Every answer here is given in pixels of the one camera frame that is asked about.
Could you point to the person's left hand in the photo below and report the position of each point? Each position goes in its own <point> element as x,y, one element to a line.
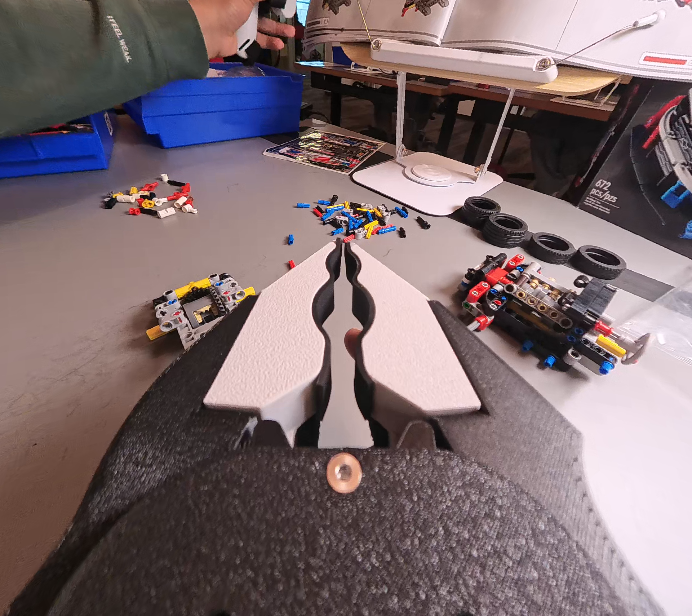
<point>221,16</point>

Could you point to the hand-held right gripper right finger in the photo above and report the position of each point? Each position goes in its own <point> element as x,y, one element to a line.
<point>416,351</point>

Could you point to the lego sticker sheet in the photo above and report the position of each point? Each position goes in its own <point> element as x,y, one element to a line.
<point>324,151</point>

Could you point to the white book stand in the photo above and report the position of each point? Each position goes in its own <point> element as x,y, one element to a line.
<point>465,62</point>

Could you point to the wooden table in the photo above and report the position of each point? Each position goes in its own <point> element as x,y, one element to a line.
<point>378,80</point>

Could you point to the clear plastic bag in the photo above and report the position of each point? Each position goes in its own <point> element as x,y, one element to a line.
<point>665,318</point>

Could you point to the black lego car chassis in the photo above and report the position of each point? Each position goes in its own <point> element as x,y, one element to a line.
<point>546,318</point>

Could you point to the dark lego box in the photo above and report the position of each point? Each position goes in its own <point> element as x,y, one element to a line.
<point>621,167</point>

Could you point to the blue plastic bin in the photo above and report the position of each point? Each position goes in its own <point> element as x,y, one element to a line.
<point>54,154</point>
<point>216,108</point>

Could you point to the grey lego differential assembly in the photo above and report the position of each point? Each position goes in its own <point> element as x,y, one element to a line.
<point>194,308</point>

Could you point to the black lego tyre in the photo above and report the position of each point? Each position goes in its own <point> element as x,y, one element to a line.
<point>597,267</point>
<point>551,251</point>
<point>481,210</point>
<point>505,232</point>

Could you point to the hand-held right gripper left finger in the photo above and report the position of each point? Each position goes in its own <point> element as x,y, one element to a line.
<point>275,345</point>

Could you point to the pile of blue yellow lego pins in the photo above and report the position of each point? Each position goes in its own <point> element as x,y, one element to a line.
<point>357,218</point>

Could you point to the person's left forearm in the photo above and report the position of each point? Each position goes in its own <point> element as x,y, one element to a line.
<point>81,59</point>

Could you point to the pile of red white lego pieces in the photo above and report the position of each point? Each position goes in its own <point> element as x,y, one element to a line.
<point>151,197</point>

